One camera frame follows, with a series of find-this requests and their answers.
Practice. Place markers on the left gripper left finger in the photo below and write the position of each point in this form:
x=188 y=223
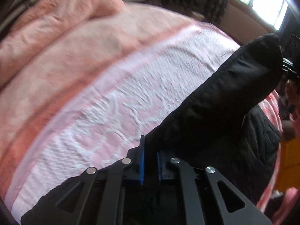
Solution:
x=93 y=197

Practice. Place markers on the pink white patterned bedspread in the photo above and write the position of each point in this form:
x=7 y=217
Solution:
x=100 y=124

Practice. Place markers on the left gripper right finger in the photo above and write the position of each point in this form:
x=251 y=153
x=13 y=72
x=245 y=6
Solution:
x=188 y=195

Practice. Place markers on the pink quilt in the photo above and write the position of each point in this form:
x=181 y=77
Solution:
x=55 y=49

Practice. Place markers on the black pants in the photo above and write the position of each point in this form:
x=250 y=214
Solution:
x=221 y=124

